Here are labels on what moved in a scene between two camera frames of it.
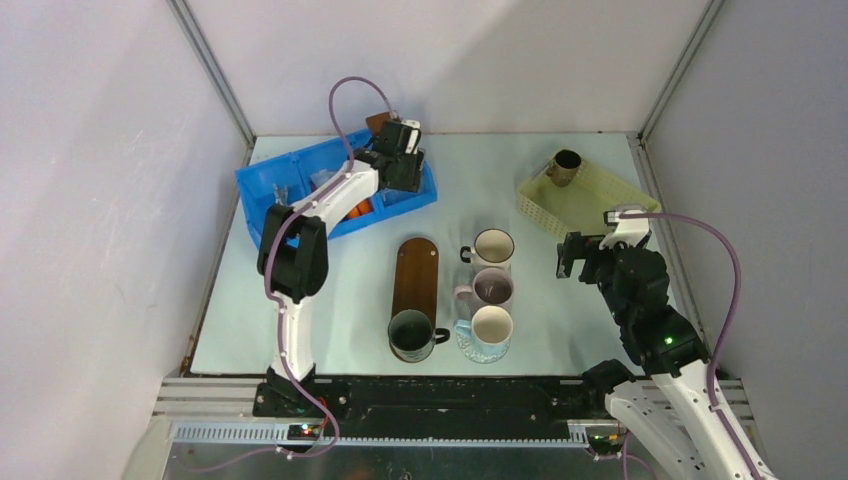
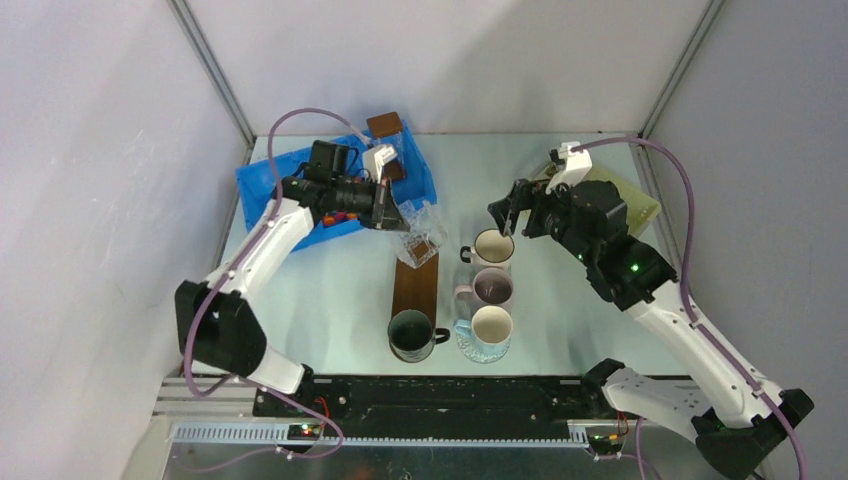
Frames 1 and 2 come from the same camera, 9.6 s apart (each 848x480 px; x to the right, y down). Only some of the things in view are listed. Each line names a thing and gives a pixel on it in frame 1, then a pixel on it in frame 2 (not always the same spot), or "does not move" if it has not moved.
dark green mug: x=412 y=336 does not move
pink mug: x=492 y=287 does not move
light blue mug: x=491 y=328 does not move
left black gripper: x=411 y=181 to x=383 y=213
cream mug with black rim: x=493 y=248 does not move
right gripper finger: x=565 y=259 to x=510 y=220
